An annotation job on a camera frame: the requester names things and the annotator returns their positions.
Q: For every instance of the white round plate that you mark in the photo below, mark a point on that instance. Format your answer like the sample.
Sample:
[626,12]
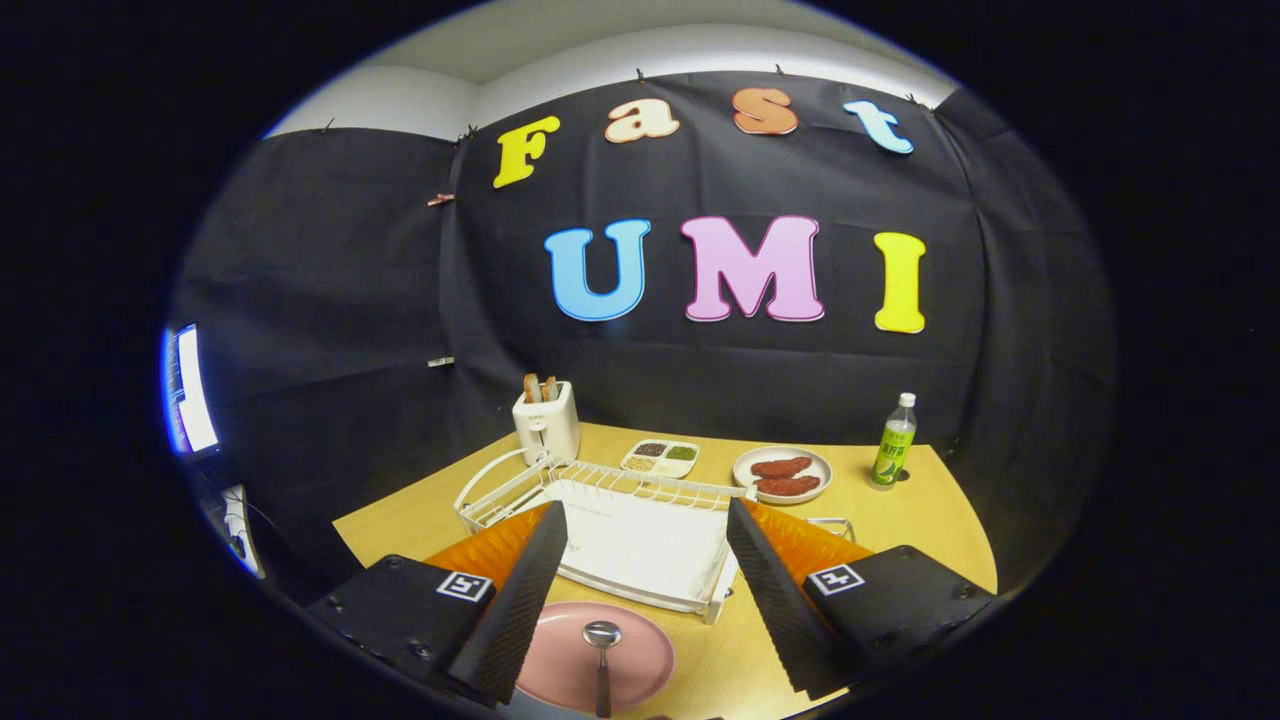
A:
[743,472]

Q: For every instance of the brown toast slice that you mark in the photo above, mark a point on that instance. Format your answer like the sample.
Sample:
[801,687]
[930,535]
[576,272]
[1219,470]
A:
[549,389]
[532,388]

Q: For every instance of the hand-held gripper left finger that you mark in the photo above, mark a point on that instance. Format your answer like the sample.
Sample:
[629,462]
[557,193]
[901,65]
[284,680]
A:
[515,610]

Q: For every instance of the white curved object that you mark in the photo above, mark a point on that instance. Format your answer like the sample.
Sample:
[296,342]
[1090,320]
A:
[238,520]

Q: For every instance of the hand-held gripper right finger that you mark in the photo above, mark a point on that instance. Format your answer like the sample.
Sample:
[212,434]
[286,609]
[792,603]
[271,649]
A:
[775,600]

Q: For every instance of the black backdrop cloth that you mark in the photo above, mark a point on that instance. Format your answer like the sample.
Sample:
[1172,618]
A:
[700,370]

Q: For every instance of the white toaster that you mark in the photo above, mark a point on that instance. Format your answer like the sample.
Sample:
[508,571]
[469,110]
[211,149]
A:
[545,430]

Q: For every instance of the lit computer monitor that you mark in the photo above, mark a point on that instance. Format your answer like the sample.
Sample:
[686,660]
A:
[190,390]

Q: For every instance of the pink plate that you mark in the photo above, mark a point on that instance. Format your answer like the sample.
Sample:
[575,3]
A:
[640,660]

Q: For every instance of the white divided dish with beans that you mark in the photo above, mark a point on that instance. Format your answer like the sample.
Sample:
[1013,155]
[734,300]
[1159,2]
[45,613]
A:
[660,462]

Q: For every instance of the red-brown meat piece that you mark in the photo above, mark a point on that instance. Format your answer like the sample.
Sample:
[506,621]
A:
[788,486]
[781,467]

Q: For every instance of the green label drink bottle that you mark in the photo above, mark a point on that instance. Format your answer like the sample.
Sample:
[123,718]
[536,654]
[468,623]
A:
[893,445]

